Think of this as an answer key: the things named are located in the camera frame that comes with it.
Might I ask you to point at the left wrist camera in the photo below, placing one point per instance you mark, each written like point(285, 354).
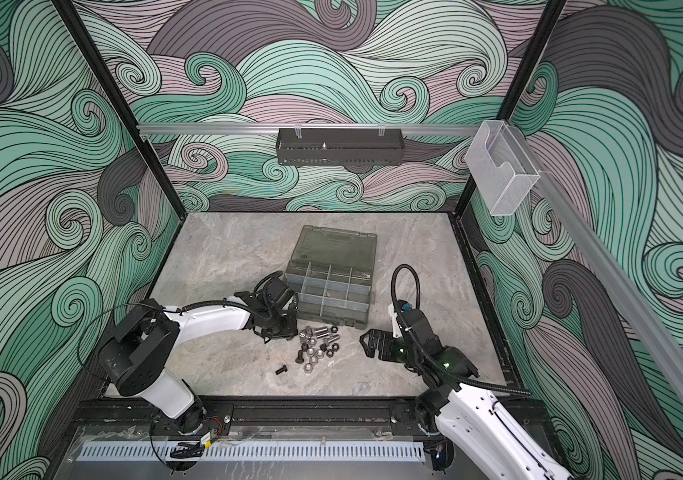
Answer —
point(275, 294)

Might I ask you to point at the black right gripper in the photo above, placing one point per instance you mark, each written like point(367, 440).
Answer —
point(376, 334)

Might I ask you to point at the clear plastic wall holder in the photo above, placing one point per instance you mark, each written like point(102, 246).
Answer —
point(501, 163)

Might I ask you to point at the black vertical frame post left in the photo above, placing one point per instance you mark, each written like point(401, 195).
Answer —
point(77, 30)

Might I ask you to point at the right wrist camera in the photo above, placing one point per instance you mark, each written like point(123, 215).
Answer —
point(405, 319)

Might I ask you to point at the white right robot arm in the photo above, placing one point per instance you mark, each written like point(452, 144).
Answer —
point(467, 414)

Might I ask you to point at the white slotted cable duct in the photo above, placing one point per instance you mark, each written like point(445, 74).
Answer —
point(374, 451)

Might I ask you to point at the aluminium rail back wall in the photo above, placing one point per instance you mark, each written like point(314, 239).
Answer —
point(232, 128)

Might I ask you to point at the aluminium rail right wall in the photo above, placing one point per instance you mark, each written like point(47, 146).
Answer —
point(627, 298)

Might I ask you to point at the aluminium rail wall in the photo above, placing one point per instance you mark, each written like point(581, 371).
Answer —
point(232, 128)
point(627, 298)

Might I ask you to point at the grey transparent organizer box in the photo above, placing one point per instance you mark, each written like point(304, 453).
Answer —
point(331, 271)

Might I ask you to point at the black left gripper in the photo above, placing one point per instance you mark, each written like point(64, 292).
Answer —
point(291, 330)

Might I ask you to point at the black wall tray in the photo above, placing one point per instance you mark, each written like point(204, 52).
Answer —
point(339, 146)

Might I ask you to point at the black vertical frame post right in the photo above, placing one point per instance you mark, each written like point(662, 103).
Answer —
point(531, 56)

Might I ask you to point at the black vertical frame post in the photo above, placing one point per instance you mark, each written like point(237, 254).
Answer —
point(531, 56)
point(77, 30)

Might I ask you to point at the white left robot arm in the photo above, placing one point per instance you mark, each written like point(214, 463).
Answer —
point(134, 355)

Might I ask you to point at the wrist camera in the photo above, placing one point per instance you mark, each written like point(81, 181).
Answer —
point(405, 319)
point(275, 294)

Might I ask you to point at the pile of bolts and nuts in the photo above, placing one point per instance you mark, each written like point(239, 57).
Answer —
point(317, 344)

